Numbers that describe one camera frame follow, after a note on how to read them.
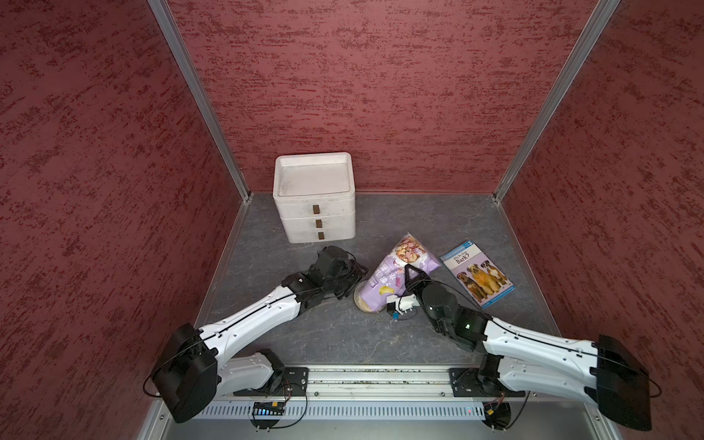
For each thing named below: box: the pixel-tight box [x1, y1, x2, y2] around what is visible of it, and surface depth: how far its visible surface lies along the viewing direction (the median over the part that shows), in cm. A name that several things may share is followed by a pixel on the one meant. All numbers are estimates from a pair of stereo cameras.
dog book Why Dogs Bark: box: [439, 240, 517, 309], surface depth 97 cm
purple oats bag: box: [359, 232, 442, 311], surface depth 79 cm
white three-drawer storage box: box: [272, 152, 357, 243], surface depth 94 cm
